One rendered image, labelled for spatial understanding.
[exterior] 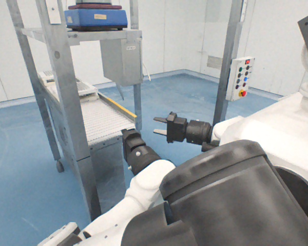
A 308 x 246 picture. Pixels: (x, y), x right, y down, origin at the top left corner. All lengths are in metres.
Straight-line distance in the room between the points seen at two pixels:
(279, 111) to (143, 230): 0.23
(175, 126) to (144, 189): 0.34
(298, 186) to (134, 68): 0.78
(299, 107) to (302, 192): 0.14
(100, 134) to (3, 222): 1.30
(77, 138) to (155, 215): 0.67
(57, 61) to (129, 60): 0.30
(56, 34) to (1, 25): 3.53
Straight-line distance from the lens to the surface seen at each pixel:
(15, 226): 1.98
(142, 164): 0.52
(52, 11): 0.71
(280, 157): 0.25
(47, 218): 1.91
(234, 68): 1.31
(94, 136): 0.96
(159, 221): 0.18
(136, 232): 0.19
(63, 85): 0.74
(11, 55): 4.26
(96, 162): 1.18
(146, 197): 0.43
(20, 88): 4.37
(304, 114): 0.32
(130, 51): 0.89
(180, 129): 0.72
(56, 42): 0.72
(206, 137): 0.70
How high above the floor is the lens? 1.39
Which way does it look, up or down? 28 degrees down
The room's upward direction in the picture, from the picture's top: straight up
